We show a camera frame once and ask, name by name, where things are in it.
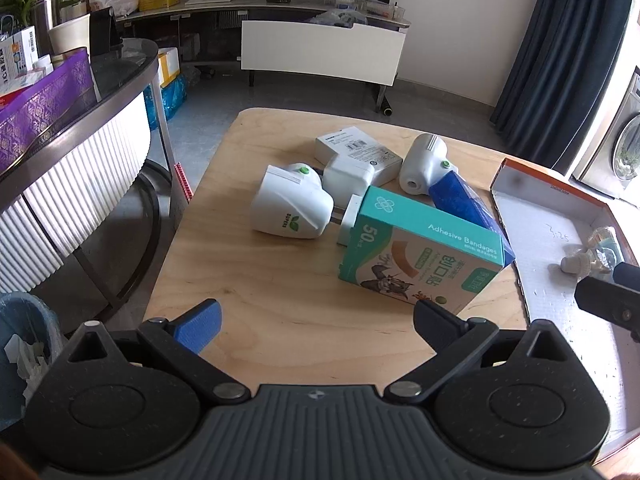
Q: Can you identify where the white tv cabinet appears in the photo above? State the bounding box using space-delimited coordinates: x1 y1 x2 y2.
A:
117 0 412 113

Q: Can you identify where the small white charger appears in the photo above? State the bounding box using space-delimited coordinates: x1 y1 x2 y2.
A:
336 194 370 247

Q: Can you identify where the blue plastic bag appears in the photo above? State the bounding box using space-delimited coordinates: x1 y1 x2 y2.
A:
144 75 189 131

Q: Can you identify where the silver washing machine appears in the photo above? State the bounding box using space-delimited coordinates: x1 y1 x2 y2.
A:
572 65 640 201

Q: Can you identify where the purple patterned box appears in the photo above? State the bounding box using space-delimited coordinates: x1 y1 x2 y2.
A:
0 47 98 173

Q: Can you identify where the black stand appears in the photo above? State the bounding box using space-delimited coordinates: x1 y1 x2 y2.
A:
89 6 124 59

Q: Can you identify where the white printed box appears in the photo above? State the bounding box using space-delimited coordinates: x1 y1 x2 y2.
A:
0 25 40 96

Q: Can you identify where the dark blue curtain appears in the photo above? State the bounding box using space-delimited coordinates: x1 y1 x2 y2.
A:
489 0 636 176

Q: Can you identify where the bluish plastic bag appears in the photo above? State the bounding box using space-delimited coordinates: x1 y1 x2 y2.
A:
310 7 369 28

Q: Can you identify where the small white capped bottle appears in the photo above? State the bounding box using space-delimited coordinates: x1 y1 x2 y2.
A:
560 252 595 276

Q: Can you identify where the flat white labelled box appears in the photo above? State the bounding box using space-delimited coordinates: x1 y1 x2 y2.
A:
345 146 404 187

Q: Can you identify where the teal bandage box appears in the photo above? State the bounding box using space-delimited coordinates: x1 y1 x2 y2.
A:
337 185 506 311

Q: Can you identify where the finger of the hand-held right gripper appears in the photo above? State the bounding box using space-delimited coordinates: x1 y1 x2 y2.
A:
613 259 640 294
574 276 640 343

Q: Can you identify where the red strip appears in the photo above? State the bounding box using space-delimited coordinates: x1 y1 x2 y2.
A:
172 162 194 205

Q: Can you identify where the white plant pot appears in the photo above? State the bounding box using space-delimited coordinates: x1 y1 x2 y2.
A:
48 12 92 57

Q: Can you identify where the clear desktop organizer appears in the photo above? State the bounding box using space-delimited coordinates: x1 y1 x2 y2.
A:
324 0 406 23

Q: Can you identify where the trash bin with blue bag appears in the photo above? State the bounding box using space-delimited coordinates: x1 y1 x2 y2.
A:
0 292 64 418

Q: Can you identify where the white plug-in repellent device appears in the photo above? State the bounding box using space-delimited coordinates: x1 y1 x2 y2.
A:
398 132 457 196
250 162 335 242

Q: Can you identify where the steel thermos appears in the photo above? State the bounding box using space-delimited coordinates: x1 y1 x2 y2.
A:
32 0 62 56

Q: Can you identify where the round white ribbed coffee table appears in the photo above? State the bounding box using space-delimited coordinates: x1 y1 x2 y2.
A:
0 37 176 321

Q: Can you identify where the blue plastic box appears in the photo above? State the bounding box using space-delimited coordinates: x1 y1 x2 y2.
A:
428 170 516 268

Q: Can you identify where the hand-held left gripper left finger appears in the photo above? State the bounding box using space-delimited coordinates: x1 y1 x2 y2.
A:
59 299 252 405

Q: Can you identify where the yellow and white carton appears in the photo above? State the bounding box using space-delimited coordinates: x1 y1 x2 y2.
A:
157 47 182 89

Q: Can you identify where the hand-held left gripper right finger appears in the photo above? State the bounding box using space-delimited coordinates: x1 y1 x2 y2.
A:
384 300 583 404

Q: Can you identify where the light blue toothpick holder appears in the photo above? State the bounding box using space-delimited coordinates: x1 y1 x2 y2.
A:
586 225 626 273

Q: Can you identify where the orange-edged cardboard box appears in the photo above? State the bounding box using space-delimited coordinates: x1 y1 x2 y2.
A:
489 157 640 463

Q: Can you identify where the white charger block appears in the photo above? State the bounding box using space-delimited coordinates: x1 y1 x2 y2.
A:
322 154 377 208

